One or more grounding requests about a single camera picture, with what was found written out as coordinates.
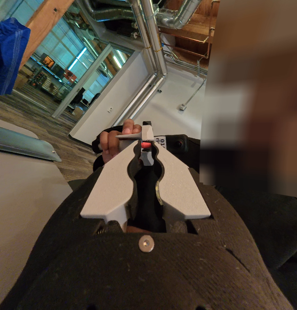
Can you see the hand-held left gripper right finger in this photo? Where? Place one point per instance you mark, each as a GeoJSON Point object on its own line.
{"type": "Point", "coordinates": [184, 193]}

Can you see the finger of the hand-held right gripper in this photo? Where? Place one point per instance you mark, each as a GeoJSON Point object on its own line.
{"type": "Point", "coordinates": [147, 132]}
{"type": "Point", "coordinates": [132, 136]}

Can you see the blue cloth bag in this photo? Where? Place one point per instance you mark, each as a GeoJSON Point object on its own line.
{"type": "Point", "coordinates": [8, 55]}

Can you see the red flower bud piece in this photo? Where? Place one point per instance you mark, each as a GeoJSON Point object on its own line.
{"type": "Point", "coordinates": [146, 144]}

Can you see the black jacket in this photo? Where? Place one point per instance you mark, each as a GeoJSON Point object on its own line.
{"type": "Point", "coordinates": [271, 218]}

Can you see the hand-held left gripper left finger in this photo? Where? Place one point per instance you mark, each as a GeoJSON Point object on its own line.
{"type": "Point", "coordinates": [109, 191]}

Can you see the white wall outlet box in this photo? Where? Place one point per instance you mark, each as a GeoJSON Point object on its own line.
{"type": "Point", "coordinates": [182, 107]}

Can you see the wooden ceiling beam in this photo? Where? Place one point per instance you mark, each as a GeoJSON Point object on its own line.
{"type": "Point", "coordinates": [47, 24]}

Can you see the person's right hand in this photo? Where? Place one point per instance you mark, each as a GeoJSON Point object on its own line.
{"type": "Point", "coordinates": [111, 145]}

